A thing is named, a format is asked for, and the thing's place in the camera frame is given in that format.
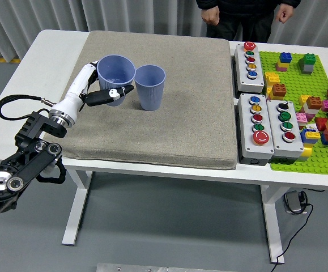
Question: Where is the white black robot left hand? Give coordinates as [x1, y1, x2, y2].
[52, 60, 135, 116]

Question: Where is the grey-brown fabric mat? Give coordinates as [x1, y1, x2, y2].
[44, 30, 237, 170]

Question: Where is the red building block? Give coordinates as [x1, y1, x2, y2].
[315, 117, 328, 131]

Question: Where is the blue ribbed plastic cup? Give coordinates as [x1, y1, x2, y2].
[134, 65, 167, 112]
[96, 54, 137, 107]

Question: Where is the person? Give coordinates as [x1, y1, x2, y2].
[196, 0, 302, 43]

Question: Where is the grey four-button control box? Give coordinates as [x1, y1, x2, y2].
[266, 99, 305, 164]

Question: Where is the person's left hand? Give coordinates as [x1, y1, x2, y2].
[275, 5, 297, 24]

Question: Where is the brown building block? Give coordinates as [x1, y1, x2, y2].
[271, 83, 288, 100]
[306, 96, 323, 111]

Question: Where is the green building baseplate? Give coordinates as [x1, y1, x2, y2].
[258, 50, 328, 176]

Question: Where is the black power cable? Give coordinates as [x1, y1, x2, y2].
[273, 201, 314, 266]

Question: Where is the grey power adapter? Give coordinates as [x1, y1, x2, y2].
[283, 190, 308, 215]

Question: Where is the grey pleated curtain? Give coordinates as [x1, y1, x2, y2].
[0, 0, 328, 65]

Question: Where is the grey five-button control box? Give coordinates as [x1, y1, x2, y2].
[233, 41, 266, 94]
[237, 92, 275, 166]

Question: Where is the person's right hand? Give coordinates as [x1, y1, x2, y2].
[201, 7, 221, 26]

